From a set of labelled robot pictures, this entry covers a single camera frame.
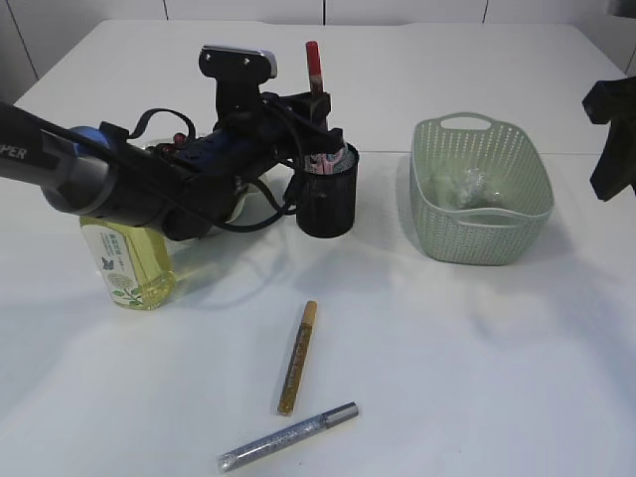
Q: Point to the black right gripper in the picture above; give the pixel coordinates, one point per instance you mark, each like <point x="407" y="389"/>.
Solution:
<point x="615" y="170"/>

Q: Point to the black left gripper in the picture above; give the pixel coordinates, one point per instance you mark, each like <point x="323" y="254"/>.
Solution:
<point x="289" y="127"/>

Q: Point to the pink scissors with cover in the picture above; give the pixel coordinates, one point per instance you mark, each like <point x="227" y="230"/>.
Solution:
<point x="326" y="163"/>

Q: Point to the red glitter pen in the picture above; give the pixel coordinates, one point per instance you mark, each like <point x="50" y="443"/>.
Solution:
<point x="314" y="67"/>

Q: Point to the clear plastic sheet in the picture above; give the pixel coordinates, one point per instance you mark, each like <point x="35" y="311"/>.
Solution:
<point x="464" y="190"/>

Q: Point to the yellow tea drink bottle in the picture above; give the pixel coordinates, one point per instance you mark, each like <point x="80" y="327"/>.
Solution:
<point x="133" y="262"/>

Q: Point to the gold glitter pen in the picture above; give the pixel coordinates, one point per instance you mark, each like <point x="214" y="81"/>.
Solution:
<point x="297" y="360"/>

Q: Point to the silver glitter pen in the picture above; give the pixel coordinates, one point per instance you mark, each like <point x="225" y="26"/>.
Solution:
<point x="286" y="437"/>

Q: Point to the purple artificial grape bunch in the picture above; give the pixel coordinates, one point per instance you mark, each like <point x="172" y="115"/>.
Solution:
<point x="178" y="142"/>

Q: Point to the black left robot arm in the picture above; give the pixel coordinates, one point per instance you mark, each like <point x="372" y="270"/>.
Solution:
<point x="191" y="186"/>

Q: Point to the black mesh pen holder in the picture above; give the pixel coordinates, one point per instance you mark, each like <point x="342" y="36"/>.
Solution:
<point x="327" y="205"/>

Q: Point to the green scalloped plastic plate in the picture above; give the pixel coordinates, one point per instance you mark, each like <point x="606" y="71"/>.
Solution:
<point x="244" y="197"/>

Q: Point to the green woven plastic basket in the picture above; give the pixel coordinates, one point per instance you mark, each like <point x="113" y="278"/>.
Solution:
<point x="513" y="165"/>

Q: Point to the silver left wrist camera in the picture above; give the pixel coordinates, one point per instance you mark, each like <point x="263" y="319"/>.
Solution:
<point x="239" y="73"/>

